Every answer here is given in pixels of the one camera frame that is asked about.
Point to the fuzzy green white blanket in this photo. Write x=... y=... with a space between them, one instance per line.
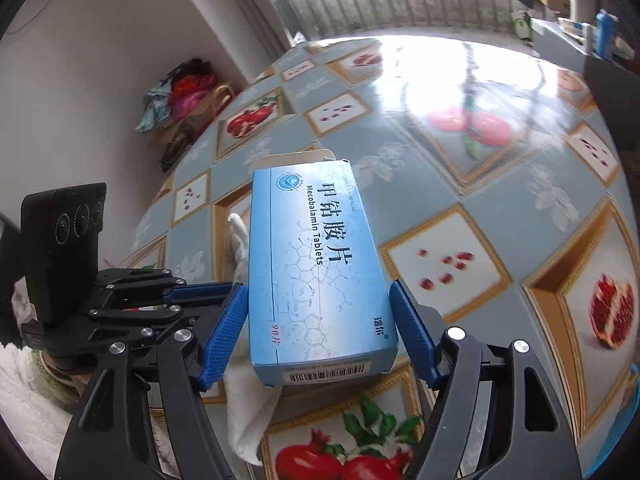
x=25 y=395

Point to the white tissue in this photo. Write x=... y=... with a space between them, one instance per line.
x=250 y=410

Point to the balcony railing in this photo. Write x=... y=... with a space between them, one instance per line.
x=400 y=5

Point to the grey curtain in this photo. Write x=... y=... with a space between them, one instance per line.
x=270 y=0

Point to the blue bottle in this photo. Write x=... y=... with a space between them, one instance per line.
x=605 y=32

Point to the pile of colourful clothes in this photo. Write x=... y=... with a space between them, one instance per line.
x=185 y=90

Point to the blue medicine box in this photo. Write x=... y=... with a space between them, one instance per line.
x=320 y=260

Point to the grey cabinet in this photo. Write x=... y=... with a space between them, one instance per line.
x=555 y=45

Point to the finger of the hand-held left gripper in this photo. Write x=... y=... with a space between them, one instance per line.
x=200 y=293
x=140 y=320

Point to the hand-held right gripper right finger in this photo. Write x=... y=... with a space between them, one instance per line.
x=412 y=335

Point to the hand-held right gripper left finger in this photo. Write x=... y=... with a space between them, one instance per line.
x=225 y=340

